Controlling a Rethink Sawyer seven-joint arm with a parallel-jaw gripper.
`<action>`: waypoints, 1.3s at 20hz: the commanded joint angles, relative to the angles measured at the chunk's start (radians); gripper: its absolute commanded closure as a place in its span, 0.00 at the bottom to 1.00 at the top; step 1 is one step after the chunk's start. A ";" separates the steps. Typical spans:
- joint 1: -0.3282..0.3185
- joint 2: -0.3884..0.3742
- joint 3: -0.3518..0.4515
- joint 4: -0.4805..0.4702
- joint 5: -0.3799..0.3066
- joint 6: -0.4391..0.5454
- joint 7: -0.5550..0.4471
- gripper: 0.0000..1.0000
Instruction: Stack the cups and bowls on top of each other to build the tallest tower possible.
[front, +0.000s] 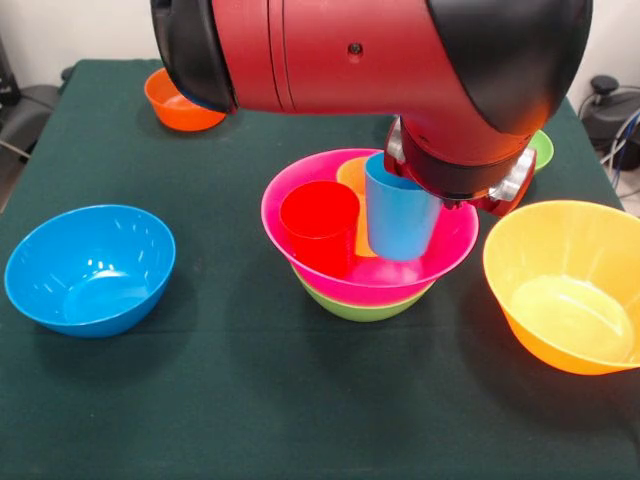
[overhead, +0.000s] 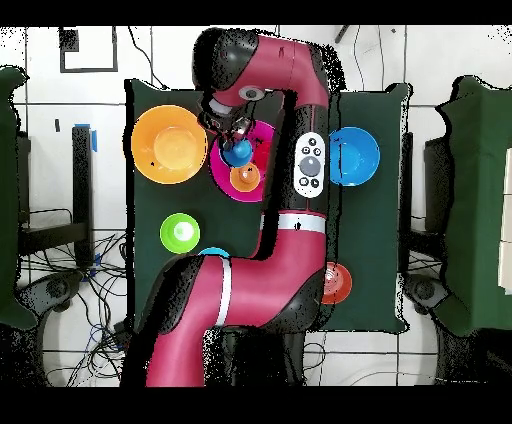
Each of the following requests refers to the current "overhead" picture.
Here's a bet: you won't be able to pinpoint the blue cup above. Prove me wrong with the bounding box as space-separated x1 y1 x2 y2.
222 137 254 168

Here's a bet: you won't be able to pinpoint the large pink bowl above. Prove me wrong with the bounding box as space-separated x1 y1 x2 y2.
209 119 277 203

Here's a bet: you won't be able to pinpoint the large orange bowl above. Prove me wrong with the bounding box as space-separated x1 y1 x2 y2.
130 104 209 186

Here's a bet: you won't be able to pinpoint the large blue bowl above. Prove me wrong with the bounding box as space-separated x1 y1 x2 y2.
328 126 381 188

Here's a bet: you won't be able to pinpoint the small green bowl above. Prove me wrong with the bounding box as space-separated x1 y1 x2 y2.
159 212 201 255

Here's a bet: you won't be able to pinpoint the blue tape strip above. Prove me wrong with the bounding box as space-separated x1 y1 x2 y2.
73 123 98 153

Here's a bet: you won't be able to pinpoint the dark green tablecloth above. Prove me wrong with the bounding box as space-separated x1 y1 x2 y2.
124 77 413 335

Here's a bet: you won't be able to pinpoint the small red-orange bowl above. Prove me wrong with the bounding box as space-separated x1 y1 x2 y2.
321 261 354 306

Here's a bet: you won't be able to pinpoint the black power strip box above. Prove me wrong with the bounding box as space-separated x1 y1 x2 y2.
112 319 135 353

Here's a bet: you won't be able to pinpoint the green cloth covered side table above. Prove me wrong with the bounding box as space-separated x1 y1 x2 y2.
0 65 39 331
433 75 512 337

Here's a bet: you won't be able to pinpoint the white box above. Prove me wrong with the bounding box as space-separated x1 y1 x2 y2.
498 147 512 295

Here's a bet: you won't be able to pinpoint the black metal post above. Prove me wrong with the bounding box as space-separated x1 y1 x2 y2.
70 124 95 268
400 131 415 241

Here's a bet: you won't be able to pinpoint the black square floor frame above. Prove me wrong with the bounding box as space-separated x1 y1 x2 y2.
58 25 120 74

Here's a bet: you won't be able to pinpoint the tangled black floor cables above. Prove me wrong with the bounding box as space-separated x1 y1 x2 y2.
17 231 133 387

